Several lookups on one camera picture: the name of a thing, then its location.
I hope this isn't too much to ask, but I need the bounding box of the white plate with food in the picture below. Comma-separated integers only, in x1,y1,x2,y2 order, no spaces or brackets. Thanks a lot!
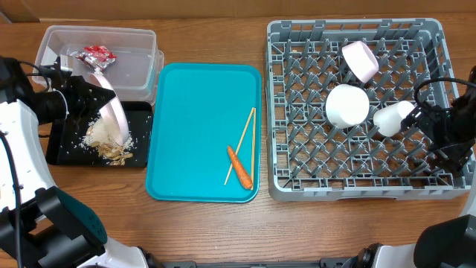
89,73,129,145

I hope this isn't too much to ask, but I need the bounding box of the red foil wrapper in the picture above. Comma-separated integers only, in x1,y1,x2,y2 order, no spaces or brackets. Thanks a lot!
75,45,117,72

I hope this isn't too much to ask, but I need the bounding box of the white cup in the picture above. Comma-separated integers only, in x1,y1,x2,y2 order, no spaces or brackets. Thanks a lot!
373,100,414,137

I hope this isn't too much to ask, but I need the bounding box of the pale green bowl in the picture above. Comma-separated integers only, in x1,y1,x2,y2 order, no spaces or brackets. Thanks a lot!
325,84,370,129

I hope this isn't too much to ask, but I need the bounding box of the pink bowl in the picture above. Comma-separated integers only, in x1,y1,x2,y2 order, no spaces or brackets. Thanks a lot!
342,41,379,83

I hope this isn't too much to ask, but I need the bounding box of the wooden chopstick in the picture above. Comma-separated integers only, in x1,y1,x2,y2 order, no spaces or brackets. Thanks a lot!
251,107,256,187
224,107,255,185

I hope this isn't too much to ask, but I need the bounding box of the orange carrot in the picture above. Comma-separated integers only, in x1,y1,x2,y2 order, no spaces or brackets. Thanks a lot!
227,146,253,190

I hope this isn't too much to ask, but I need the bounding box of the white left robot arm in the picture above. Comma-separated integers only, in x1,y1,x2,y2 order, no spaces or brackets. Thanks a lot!
1,55,157,268

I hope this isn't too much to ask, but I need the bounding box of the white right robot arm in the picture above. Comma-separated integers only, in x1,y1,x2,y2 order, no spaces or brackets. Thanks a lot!
342,68,475,268

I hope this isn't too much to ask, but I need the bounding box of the grey dishwasher rack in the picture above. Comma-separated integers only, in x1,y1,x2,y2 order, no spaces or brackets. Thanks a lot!
266,18,475,201

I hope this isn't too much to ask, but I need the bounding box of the rice and peanut pile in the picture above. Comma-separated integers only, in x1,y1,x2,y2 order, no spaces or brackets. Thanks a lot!
80,117,134,166

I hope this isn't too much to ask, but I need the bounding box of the black tray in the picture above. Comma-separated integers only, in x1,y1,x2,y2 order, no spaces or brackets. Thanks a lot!
45,101,153,168

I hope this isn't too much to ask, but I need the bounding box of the clear plastic bin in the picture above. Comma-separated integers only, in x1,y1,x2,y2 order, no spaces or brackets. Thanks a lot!
35,25,164,104

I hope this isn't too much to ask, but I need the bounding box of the teal serving tray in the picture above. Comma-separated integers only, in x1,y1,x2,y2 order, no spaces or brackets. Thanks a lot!
145,63,263,203

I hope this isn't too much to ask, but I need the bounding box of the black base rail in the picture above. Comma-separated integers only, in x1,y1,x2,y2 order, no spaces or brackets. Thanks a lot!
149,257,356,268

